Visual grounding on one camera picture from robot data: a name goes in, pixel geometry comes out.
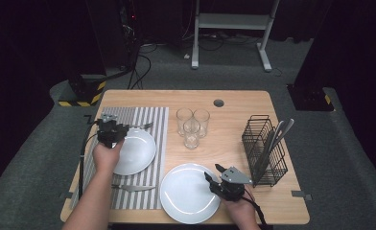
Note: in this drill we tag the clear drinking glass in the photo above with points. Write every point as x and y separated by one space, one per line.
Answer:
192 137
203 121
183 119

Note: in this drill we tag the grey tape piece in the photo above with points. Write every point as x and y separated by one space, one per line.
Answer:
66 195
299 194

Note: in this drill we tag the small white plug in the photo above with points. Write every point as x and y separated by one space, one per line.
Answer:
186 56

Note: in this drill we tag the grey striped placemat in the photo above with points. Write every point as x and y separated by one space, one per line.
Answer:
144 198

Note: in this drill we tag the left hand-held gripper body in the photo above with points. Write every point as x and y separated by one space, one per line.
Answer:
109 132

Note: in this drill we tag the black stand base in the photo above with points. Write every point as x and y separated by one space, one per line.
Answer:
309 99

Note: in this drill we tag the dark equipment rack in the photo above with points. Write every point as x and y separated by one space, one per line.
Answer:
128 32

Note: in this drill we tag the person's right hand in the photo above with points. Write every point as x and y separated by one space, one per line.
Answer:
243 214

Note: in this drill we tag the white metal stand frame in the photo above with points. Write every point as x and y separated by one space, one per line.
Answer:
234 21

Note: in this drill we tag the silver cutlery piece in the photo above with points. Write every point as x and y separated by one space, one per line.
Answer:
278 128
287 126

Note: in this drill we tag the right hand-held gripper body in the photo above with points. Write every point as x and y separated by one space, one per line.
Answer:
230 188

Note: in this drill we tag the black yellow striped base block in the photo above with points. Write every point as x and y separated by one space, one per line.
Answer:
87 92

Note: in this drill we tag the white plate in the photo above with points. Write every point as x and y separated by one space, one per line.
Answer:
186 198
138 153

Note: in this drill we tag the silver table knife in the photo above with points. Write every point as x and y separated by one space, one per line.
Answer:
135 188

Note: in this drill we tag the person's left hand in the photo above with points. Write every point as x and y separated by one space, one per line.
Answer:
107 158

